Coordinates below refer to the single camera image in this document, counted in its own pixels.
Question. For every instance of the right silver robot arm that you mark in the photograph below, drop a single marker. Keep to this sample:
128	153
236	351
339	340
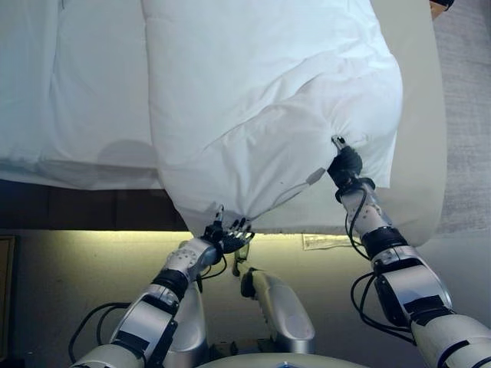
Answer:
410	283

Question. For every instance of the wooden nightstand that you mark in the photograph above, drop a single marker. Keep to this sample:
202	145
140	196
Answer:
5	283

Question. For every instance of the white duvet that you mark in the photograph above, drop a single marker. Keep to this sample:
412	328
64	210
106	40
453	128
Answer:
249	96

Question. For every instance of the light grey rug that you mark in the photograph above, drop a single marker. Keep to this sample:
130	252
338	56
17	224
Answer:
468	115

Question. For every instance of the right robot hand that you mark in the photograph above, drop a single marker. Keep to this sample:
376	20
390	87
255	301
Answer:
347	163

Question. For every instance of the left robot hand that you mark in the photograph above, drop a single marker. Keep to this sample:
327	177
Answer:
226	239

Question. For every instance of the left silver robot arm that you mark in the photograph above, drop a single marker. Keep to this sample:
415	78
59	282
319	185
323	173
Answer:
149	322

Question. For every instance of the silver robot torso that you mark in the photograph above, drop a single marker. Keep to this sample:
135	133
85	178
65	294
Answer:
276	362

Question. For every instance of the brown upholstered bed frame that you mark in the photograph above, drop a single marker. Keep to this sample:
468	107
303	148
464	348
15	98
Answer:
76	207

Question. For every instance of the wooden laundry basket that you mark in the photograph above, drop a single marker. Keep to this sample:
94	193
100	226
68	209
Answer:
436	10

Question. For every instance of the white fitted mattress sheet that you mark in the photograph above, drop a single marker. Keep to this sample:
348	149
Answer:
76	76

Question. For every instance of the left silver robot leg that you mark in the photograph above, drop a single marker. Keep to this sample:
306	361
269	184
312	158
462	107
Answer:
193	326

